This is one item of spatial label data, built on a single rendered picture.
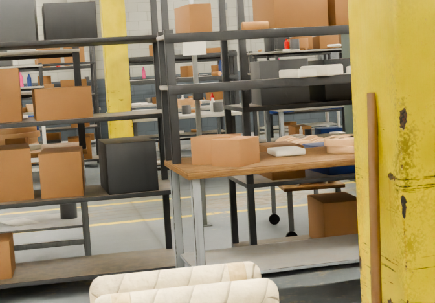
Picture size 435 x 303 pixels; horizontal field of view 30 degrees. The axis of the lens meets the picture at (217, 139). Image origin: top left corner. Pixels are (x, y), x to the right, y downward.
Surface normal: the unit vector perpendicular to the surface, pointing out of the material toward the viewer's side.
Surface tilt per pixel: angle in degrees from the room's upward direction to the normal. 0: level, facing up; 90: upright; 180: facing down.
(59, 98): 90
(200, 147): 90
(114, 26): 90
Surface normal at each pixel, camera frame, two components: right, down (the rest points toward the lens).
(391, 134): -0.98, 0.07
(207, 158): -0.37, 0.10
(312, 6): 0.26, 0.07
